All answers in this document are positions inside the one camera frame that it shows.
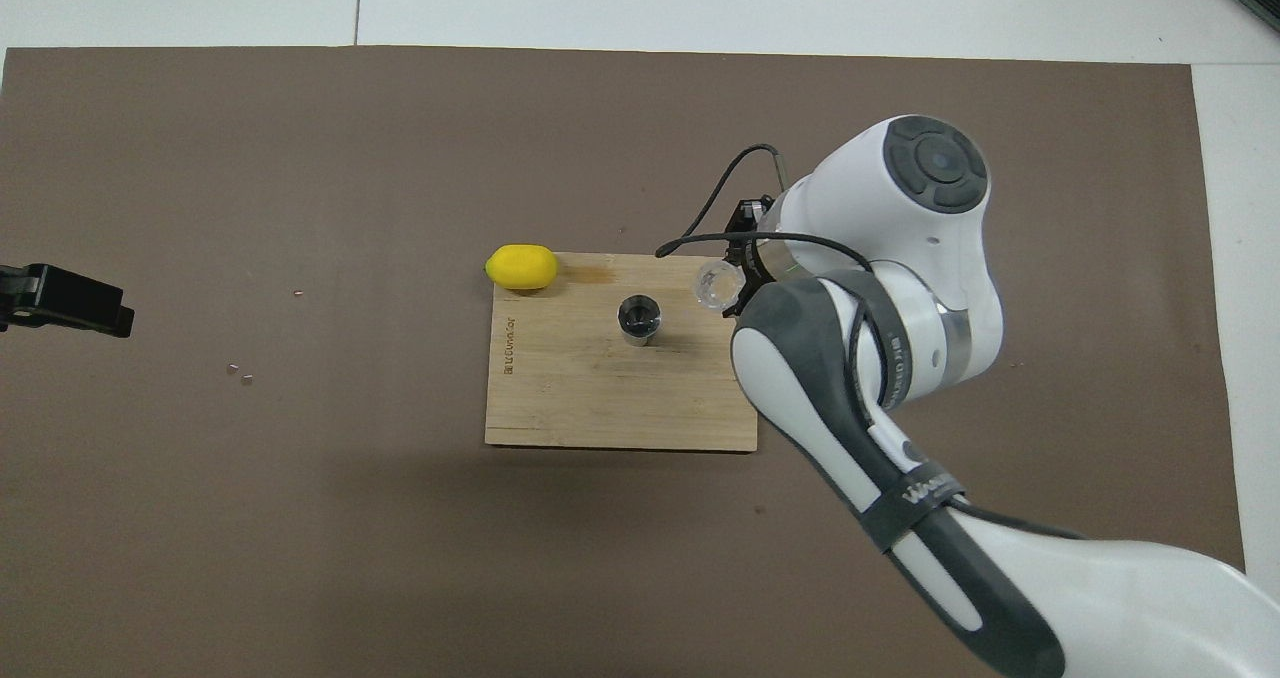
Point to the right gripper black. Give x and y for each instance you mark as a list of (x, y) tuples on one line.
[(765, 263)]

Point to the clear glass cup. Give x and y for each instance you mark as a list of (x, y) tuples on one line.
[(716, 285)]

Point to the steel double jigger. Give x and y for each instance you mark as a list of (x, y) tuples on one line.
[(640, 318)]

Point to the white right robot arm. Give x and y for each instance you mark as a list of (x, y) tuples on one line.
[(930, 288)]

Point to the bamboo cutting board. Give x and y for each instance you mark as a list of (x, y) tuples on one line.
[(580, 398)]

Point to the yellow lemon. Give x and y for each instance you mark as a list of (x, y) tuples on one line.
[(521, 267)]

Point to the brown table mat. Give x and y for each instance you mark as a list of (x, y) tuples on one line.
[(300, 508)]

